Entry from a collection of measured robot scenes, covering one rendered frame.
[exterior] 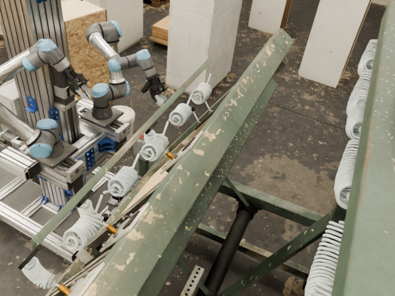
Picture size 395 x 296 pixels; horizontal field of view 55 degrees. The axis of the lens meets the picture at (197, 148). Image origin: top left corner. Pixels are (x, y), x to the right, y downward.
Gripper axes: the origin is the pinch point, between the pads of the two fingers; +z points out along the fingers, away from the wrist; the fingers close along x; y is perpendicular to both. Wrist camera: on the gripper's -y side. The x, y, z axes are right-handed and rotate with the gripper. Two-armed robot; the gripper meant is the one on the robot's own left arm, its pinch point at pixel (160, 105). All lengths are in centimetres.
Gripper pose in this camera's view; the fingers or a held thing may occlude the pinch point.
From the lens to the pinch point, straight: 241.1
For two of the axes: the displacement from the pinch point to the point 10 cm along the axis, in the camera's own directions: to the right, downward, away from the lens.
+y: 8.1, -0.1, -5.9
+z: 3.2, 8.5, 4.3
